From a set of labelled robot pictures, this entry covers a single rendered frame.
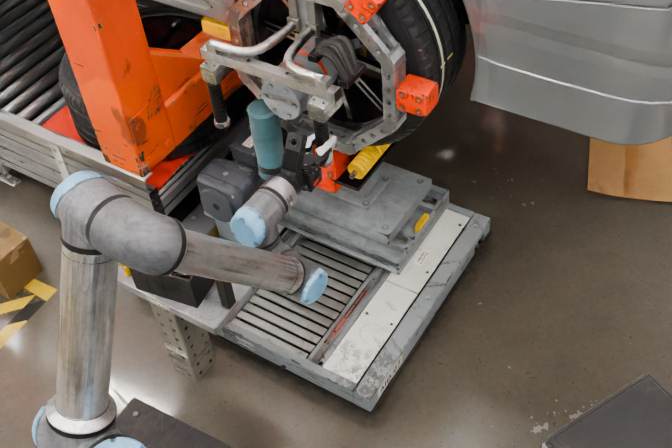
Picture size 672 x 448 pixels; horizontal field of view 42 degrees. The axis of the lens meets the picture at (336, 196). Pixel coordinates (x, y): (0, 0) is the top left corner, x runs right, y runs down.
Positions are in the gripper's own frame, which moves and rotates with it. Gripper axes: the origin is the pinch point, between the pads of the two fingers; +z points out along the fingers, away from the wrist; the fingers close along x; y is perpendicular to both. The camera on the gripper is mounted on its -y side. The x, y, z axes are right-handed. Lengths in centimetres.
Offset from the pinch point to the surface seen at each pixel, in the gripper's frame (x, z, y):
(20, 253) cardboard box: -108, -36, 69
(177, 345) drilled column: -33, -41, 65
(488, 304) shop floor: 36, 31, 83
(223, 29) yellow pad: -65, 38, 11
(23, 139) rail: -129, -6, 49
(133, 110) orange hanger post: -60, -10, 7
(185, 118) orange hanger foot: -60, 8, 24
